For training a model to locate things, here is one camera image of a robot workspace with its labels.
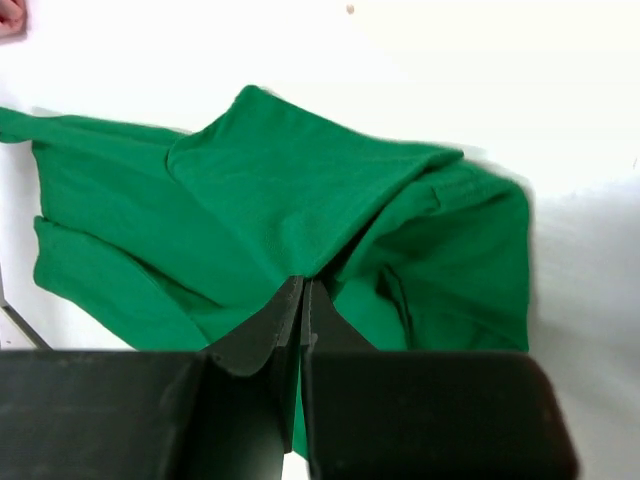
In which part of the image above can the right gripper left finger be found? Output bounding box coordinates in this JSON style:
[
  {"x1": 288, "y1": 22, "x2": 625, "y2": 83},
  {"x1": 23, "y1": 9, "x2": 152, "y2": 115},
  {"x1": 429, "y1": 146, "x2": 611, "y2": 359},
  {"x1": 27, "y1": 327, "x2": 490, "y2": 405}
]
[{"x1": 1, "y1": 277, "x2": 304, "y2": 479}]

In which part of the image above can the folded pink t shirt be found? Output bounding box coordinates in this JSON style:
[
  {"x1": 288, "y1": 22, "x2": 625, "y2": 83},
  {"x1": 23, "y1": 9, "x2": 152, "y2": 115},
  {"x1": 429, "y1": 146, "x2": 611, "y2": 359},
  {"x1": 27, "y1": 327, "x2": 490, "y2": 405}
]
[{"x1": 0, "y1": 0, "x2": 27, "y2": 38}]

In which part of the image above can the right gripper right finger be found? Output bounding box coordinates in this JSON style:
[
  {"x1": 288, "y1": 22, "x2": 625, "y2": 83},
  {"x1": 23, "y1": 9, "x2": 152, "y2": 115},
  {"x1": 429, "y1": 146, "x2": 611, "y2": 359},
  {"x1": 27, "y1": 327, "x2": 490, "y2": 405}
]
[{"x1": 301, "y1": 280, "x2": 580, "y2": 479}]

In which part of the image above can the aluminium table rail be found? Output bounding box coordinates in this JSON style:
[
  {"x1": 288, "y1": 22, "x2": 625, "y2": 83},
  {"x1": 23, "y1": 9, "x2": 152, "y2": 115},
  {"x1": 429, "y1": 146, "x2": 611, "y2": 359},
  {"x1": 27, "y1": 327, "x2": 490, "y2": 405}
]
[{"x1": 1, "y1": 285, "x2": 51, "y2": 350}]

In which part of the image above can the green t shirt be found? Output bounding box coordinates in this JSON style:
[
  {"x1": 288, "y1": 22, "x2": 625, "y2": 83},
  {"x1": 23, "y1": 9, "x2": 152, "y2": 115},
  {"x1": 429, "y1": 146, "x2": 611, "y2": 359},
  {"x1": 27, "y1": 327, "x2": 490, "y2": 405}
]
[{"x1": 0, "y1": 84, "x2": 532, "y2": 459}]

